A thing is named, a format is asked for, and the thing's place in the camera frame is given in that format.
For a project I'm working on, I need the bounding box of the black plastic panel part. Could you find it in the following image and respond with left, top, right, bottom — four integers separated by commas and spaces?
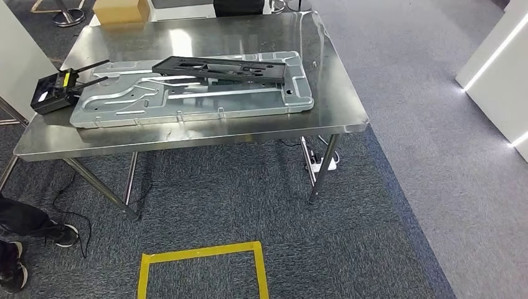
151, 55, 288, 85

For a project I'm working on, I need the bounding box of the stainless steel workbench table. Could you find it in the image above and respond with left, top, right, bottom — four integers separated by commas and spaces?
0, 11, 370, 222

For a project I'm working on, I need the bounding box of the stamped silver metal plate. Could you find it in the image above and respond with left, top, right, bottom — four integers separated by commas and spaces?
68, 50, 314, 129

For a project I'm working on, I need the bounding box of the yellow floor tape square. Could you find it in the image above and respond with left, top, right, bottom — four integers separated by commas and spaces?
136, 240, 270, 299

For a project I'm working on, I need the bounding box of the black floor stand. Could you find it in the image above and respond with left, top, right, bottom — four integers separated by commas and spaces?
286, 0, 313, 12

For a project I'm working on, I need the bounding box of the white table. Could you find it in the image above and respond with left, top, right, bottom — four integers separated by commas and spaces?
88, 0, 274, 26

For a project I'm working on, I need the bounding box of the brown cardboard box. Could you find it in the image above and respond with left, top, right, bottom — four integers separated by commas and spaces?
92, 0, 151, 25

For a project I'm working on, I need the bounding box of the person's foot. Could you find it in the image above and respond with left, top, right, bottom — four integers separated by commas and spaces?
40, 222, 80, 249
0, 240, 29, 294

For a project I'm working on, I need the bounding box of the black controller with antennas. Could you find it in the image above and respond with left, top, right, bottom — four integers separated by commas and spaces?
29, 59, 111, 116

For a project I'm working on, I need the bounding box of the chrome stool base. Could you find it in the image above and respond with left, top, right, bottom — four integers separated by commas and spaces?
30, 0, 87, 28

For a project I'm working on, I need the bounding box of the person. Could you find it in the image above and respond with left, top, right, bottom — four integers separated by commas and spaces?
0, 194, 80, 294

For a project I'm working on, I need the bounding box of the white cabinet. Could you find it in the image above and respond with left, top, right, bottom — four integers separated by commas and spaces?
0, 0, 59, 123

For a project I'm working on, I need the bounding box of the white power cable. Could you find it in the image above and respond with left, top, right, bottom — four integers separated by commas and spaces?
316, 135, 342, 164

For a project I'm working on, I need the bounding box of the black floor cable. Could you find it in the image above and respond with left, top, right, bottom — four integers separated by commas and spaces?
51, 172, 93, 259

